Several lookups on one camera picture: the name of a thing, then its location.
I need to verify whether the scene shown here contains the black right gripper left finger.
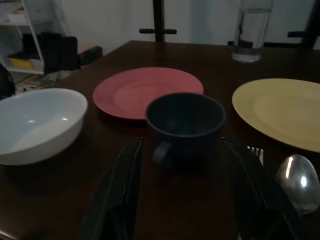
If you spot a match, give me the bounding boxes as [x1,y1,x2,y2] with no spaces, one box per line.
[81,138,145,240]

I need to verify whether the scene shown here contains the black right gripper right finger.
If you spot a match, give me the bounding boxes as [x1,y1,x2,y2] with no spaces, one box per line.
[221,136,310,240]

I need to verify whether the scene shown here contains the silver metal spoon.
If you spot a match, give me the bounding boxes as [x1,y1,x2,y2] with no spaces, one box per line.
[275,154,320,216]

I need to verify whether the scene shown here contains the silver metal fork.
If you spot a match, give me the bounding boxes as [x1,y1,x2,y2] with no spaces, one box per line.
[246,146,265,166]

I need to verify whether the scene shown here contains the yellow round plate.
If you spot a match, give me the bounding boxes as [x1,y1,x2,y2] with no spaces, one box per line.
[231,78,320,153]

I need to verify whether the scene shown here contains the red round plate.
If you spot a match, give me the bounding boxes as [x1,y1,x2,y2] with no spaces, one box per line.
[92,66,205,121]

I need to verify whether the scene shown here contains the white ceramic bowl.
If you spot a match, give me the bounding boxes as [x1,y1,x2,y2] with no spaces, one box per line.
[0,87,89,166]

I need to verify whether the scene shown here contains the black bags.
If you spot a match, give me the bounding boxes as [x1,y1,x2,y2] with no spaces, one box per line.
[22,31,79,74]

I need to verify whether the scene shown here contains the black round object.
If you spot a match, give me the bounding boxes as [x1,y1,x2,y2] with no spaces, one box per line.
[0,63,16,100]

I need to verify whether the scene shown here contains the yellow flat box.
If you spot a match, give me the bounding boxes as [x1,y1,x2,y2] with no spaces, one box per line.
[8,57,33,69]

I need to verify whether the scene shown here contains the tall glass of water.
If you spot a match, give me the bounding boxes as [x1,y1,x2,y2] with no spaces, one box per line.
[231,0,274,63]

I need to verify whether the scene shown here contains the dark wooden chair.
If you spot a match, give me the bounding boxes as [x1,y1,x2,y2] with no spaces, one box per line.
[287,0,320,50]
[139,0,178,43]

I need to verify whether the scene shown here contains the white metal rack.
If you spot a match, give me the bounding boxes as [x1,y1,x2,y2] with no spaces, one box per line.
[0,0,65,76]

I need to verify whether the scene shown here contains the dark cup with handle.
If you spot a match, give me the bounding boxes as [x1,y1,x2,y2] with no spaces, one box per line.
[145,92,227,173]

